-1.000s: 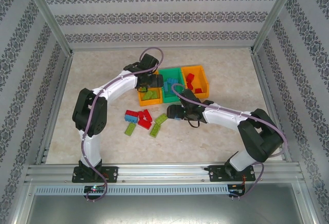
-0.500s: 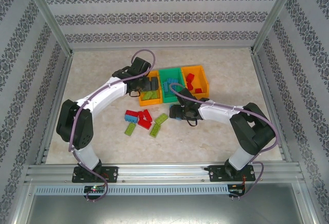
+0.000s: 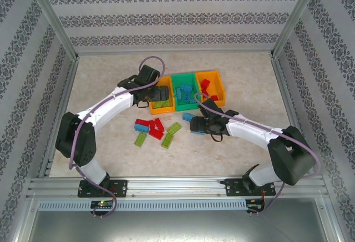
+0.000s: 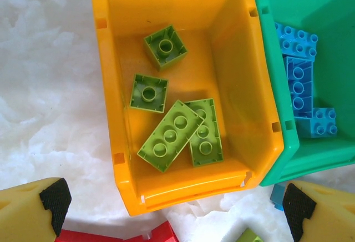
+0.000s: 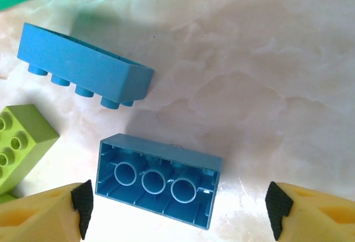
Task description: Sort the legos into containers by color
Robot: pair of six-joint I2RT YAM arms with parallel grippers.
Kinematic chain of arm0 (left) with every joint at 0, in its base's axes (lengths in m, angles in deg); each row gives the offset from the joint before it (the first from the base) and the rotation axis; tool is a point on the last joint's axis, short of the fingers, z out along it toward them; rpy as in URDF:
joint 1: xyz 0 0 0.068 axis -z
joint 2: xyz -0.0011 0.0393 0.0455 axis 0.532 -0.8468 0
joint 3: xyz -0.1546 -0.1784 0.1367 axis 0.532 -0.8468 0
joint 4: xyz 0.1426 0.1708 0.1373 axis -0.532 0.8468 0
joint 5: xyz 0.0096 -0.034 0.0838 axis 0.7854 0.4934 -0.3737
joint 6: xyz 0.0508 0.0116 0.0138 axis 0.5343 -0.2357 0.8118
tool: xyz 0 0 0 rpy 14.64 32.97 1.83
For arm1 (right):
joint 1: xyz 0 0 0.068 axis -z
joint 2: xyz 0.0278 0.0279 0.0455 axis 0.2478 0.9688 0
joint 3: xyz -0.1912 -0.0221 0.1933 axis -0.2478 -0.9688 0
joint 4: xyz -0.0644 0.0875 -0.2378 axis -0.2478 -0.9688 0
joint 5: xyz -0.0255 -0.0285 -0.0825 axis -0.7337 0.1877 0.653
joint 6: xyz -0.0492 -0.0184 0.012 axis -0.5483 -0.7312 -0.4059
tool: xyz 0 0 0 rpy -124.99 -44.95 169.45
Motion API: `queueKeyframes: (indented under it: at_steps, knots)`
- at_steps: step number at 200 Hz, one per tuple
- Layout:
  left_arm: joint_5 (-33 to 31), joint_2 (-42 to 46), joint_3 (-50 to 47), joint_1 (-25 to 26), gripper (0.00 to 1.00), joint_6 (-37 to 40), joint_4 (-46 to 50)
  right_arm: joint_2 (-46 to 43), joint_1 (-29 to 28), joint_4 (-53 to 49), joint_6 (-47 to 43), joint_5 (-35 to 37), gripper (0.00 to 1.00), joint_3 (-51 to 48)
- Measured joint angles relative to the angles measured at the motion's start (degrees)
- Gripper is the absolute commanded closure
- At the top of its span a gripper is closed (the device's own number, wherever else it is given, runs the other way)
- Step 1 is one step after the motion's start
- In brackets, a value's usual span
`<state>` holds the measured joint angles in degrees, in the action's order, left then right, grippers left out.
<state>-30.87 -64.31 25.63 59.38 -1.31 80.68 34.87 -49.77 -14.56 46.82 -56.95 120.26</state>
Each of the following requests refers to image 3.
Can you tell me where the purple cable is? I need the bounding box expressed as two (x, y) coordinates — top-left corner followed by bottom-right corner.
(68, 56), (166, 218)
(194, 92), (320, 215)

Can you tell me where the green plastic bin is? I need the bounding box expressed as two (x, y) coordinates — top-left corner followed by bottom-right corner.
(171, 73), (201, 112)

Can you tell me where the slotted grey cable duct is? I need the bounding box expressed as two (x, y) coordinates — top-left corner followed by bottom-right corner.
(37, 199), (248, 212)

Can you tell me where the aluminium frame post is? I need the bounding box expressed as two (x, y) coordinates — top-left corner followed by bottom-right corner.
(22, 0), (80, 59)
(270, 0), (325, 59)

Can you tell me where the small circuit board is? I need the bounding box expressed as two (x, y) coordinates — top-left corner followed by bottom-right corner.
(90, 200), (115, 209)
(246, 199), (265, 212)

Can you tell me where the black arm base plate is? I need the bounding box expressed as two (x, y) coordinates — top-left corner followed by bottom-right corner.
(77, 179), (129, 198)
(225, 178), (277, 198)

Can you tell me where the thin aluminium frame rail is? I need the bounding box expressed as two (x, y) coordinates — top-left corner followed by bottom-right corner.
(76, 49), (274, 57)

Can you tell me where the grey metal panel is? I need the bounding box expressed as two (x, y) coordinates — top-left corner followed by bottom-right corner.
(16, 197), (341, 242)

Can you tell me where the orange plastic bin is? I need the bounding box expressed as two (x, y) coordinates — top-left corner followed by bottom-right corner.
(149, 75), (175, 115)
(195, 70), (226, 107)

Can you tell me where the aluminium mounting rail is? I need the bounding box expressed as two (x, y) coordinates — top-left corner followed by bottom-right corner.
(26, 175), (327, 199)

